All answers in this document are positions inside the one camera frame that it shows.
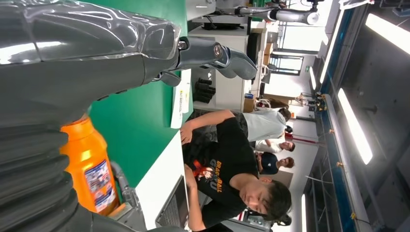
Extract white desk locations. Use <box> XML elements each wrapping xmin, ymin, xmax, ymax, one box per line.
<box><xmin>136</xmin><ymin>131</ymin><xmax>190</xmax><ymax>230</ymax></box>

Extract grey laptop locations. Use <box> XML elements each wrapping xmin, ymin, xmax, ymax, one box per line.
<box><xmin>155</xmin><ymin>174</ymin><xmax>190</xmax><ymax>230</ymax></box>

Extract green top table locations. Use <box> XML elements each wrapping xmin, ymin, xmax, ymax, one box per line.
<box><xmin>80</xmin><ymin>0</ymin><xmax>194</xmax><ymax>193</ymax></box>

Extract person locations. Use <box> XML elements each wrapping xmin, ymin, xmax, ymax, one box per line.
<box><xmin>180</xmin><ymin>109</ymin><xmax>293</xmax><ymax>232</ymax></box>
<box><xmin>234</xmin><ymin>107</ymin><xmax>292</xmax><ymax>143</ymax></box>
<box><xmin>256</xmin><ymin>152</ymin><xmax>295</xmax><ymax>175</ymax></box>
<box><xmin>255</xmin><ymin>139</ymin><xmax>296</xmax><ymax>154</ymax></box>

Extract black cylinder stack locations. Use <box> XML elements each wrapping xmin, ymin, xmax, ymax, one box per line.
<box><xmin>193</xmin><ymin>77</ymin><xmax>217</xmax><ymax>104</ymax></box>

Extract grey white machine base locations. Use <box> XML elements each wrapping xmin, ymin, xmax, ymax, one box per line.
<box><xmin>186</xmin><ymin>0</ymin><xmax>221</xmax><ymax>21</ymax></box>

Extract brown cardboard box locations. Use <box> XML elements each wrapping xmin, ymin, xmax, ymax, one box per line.
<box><xmin>243</xmin><ymin>97</ymin><xmax>255</xmax><ymax>113</ymax></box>
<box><xmin>263</xmin><ymin>43</ymin><xmax>275</xmax><ymax>65</ymax></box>

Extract white cabinet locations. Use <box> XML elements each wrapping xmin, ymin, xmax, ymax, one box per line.
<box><xmin>189</xmin><ymin>25</ymin><xmax>252</xmax><ymax>113</ymax></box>

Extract ceiling light panel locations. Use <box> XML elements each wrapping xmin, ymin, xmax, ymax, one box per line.
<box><xmin>337</xmin><ymin>88</ymin><xmax>374</xmax><ymax>165</ymax></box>
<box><xmin>309</xmin><ymin>66</ymin><xmax>317</xmax><ymax>90</ymax></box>
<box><xmin>365</xmin><ymin>13</ymin><xmax>410</xmax><ymax>55</ymax></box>
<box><xmin>301</xmin><ymin>193</ymin><xmax>308</xmax><ymax>232</ymax></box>

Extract glass door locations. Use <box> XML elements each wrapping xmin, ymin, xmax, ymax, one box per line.
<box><xmin>270</xmin><ymin>54</ymin><xmax>303</xmax><ymax>76</ymax></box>

